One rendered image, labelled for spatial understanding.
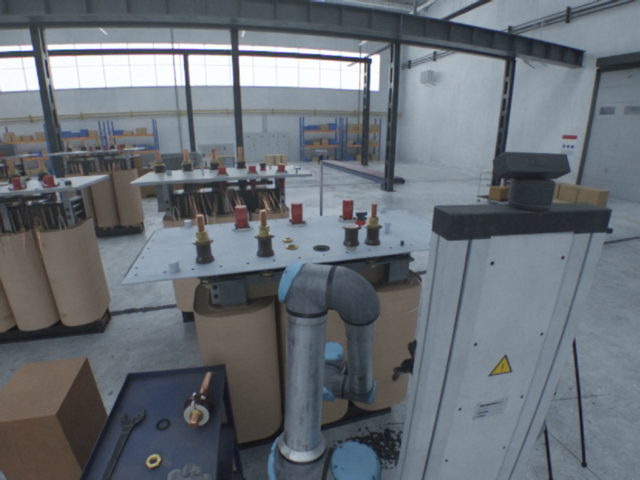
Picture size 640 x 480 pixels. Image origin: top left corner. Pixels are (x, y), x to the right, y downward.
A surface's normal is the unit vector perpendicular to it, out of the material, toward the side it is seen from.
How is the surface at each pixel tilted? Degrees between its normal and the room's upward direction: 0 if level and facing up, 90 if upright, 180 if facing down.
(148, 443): 0
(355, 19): 90
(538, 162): 61
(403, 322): 90
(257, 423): 90
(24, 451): 90
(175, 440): 0
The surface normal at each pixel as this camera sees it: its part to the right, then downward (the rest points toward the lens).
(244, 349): 0.29, 0.30
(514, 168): 0.13, -0.18
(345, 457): 0.08, -0.94
